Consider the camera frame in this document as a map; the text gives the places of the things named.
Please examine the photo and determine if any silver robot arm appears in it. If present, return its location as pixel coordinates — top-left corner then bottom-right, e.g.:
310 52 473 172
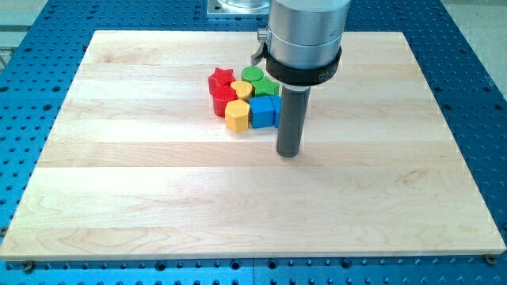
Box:
251 0 350 86

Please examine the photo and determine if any yellow hexagon block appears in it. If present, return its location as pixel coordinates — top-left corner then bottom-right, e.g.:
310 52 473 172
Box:
225 99 250 132

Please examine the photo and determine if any yellow heart block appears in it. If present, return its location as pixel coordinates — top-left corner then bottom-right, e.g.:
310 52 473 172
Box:
231 81 254 102

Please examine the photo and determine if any blue cube block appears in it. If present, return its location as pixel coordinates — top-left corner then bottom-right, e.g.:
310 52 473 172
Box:
249 96 275 128

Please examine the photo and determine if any blue block behind rod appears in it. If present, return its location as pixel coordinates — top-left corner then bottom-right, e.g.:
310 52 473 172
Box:
270 95 281 128

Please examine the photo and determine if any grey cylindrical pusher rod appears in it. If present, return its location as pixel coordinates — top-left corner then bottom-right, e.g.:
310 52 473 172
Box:
276 85 311 158

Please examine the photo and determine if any green star block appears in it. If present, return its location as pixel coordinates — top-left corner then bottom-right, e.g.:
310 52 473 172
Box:
251 77 280 97

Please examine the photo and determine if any red cylinder block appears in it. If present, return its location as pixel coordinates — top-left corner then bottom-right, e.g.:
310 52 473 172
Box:
212 85 237 117

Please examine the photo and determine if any red star block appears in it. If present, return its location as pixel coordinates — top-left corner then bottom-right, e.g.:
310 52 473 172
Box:
208 67 235 93

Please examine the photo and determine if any green cylinder block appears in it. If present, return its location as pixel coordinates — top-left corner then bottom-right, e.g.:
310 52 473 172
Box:
241 66 264 82

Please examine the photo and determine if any light wooden board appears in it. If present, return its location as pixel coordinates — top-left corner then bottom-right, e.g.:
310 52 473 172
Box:
1 30 505 260

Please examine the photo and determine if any board clamp screw left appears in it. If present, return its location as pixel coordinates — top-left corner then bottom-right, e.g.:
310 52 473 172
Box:
21 260 34 273

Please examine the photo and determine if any board clamp screw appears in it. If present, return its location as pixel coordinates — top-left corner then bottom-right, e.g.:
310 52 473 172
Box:
21 260 34 273
484 254 497 265

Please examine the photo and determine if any board clamp screw right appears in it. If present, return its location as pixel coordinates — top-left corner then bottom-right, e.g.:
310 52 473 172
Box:
484 254 497 265

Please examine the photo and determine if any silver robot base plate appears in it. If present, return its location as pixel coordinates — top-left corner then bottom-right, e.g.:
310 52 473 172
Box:
206 0 270 17

